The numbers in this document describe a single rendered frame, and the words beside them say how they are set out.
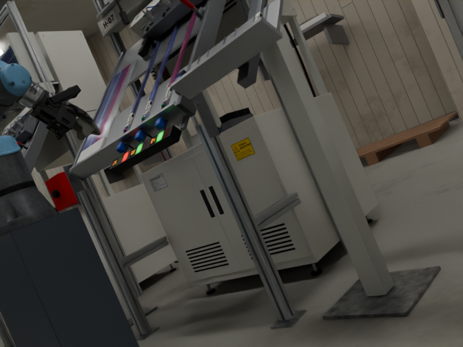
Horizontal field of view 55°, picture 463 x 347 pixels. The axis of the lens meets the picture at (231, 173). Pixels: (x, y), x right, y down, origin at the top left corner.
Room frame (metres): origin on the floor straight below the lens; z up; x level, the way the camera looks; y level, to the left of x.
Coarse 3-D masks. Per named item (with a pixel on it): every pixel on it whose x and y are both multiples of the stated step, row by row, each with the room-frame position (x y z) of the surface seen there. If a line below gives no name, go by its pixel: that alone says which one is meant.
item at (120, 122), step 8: (168, 80) 1.51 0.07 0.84; (160, 88) 1.53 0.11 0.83; (144, 96) 1.60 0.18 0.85; (160, 96) 1.48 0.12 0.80; (176, 96) 1.38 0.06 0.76; (144, 104) 1.56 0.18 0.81; (152, 104) 1.50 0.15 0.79; (160, 104) 1.45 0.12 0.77; (168, 104) 1.39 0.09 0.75; (128, 112) 1.64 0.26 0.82; (136, 112) 1.57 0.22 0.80; (152, 112) 1.46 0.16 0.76; (120, 120) 1.66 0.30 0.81; (136, 120) 1.53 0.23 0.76; (112, 128) 1.68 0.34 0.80; (120, 128) 1.62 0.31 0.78; (128, 128) 1.53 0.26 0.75; (112, 136) 1.63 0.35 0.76
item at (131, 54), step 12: (204, 0) 1.67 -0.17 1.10; (192, 12) 1.70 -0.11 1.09; (168, 36) 1.76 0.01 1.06; (180, 36) 1.66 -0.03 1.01; (192, 36) 1.58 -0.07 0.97; (132, 48) 2.08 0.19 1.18; (180, 48) 1.72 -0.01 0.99; (132, 60) 1.98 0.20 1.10; (156, 60) 1.72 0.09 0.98; (168, 60) 1.75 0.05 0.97; (144, 72) 1.77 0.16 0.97
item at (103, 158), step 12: (168, 108) 1.33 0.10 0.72; (144, 120) 1.41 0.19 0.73; (168, 120) 1.38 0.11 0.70; (180, 120) 1.37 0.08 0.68; (132, 132) 1.46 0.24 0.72; (156, 132) 1.44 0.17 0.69; (108, 144) 1.55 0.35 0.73; (132, 144) 1.52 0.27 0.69; (96, 156) 1.62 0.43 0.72; (108, 156) 1.61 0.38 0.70; (72, 168) 1.72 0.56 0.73; (84, 168) 1.70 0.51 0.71; (96, 168) 1.69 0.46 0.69
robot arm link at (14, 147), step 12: (0, 144) 1.02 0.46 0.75; (12, 144) 1.05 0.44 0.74; (0, 156) 1.01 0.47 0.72; (12, 156) 1.03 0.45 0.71; (0, 168) 1.01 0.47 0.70; (12, 168) 1.02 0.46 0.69; (24, 168) 1.05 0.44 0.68; (0, 180) 1.00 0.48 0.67; (12, 180) 1.01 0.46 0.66; (24, 180) 1.03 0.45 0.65
